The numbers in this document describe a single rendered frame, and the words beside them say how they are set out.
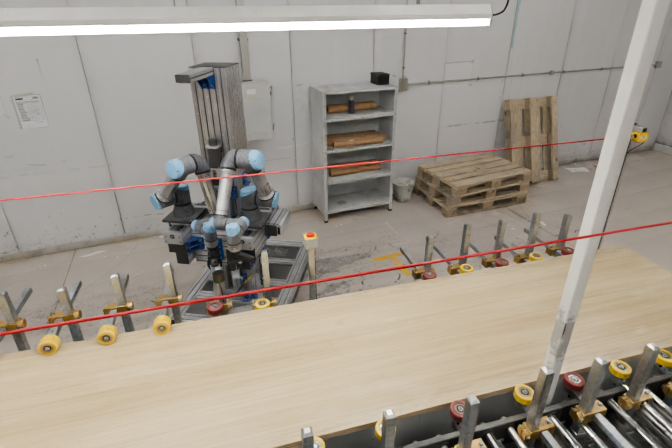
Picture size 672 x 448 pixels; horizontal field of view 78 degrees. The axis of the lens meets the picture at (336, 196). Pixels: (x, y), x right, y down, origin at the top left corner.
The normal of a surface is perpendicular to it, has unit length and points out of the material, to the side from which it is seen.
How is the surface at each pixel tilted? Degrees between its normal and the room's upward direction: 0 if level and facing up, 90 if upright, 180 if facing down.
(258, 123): 90
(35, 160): 90
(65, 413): 0
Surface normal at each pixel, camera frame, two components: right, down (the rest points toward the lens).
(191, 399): 0.00, -0.91
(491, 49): 0.36, 0.39
